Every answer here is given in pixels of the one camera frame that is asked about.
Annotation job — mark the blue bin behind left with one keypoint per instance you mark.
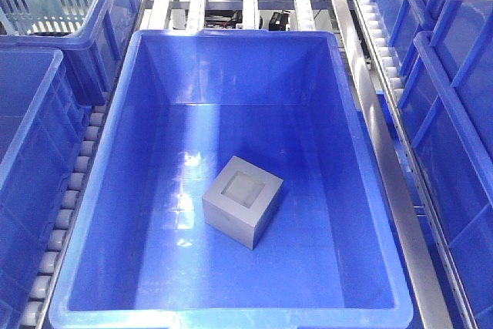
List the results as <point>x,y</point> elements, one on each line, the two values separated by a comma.
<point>94,53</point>

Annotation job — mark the blue target bin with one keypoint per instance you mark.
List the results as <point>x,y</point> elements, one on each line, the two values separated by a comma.
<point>141,254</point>

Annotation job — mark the light blue slotted basket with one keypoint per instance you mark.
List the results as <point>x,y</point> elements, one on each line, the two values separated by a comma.
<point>27,17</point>

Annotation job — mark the gray hollow cube base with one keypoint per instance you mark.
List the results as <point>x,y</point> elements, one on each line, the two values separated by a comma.
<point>241,201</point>

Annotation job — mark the blue bin at right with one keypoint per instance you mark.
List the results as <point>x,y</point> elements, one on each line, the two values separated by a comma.
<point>446,110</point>

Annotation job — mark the blue bin at left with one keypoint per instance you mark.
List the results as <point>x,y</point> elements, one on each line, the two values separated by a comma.
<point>42,126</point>

